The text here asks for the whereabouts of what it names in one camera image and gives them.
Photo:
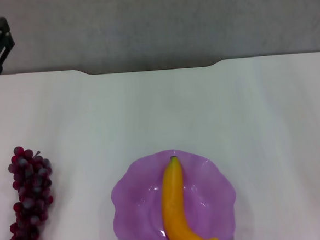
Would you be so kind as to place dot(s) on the dark red grape bunch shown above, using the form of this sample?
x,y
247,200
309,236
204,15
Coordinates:
x,y
30,184

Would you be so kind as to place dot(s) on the yellow banana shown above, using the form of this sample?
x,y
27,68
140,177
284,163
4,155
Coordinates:
x,y
174,201

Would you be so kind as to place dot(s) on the purple translucent wavy bowl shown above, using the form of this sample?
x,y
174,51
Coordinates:
x,y
133,209

